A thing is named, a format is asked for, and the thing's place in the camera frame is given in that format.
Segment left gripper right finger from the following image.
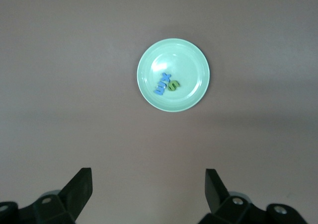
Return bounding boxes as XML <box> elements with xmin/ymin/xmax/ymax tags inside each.
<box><xmin>198</xmin><ymin>168</ymin><xmax>308</xmax><ymax>224</ymax></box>

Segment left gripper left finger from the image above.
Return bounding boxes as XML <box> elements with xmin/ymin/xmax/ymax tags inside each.
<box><xmin>0</xmin><ymin>168</ymin><xmax>94</xmax><ymax>224</ymax></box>

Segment blue lowercase letter m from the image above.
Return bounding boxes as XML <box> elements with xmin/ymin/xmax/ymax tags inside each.
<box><xmin>153</xmin><ymin>80</ymin><xmax>167</xmax><ymax>96</ymax></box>

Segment green plate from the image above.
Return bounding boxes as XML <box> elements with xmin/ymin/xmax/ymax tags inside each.
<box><xmin>136</xmin><ymin>37</ymin><xmax>212</xmax><ymax>113</ymax></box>

